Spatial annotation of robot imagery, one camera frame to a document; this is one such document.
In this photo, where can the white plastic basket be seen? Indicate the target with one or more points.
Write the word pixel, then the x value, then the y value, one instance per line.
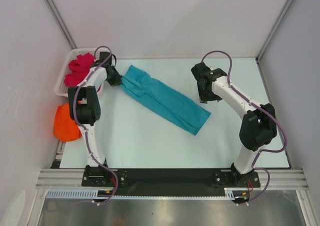
pixel 61 89

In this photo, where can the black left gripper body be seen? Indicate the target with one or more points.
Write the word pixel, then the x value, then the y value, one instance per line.
pixel 114 78

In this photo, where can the orange t shirt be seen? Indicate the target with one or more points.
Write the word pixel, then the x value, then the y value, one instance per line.
pixel 65 129

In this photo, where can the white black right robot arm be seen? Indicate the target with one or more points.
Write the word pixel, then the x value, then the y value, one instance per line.
pixel 257 129

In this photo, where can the magenta t shirt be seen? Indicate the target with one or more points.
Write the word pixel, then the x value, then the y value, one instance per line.
pixel 79 68

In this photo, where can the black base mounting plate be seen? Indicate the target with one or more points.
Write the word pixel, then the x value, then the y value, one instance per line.
pixel 169 182

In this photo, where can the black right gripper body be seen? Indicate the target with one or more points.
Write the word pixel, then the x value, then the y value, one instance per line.
pixel 205 94

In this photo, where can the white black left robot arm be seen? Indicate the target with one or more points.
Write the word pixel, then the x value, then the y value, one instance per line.
pixel 85 109

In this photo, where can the teal t shirt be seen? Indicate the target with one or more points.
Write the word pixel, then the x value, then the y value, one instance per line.
pixel 164 101

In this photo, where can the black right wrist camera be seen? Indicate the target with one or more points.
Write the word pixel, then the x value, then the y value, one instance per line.
pixel 199 69

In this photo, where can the white slotted cable duct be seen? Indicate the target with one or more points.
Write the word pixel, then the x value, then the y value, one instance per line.
pixel 97 194

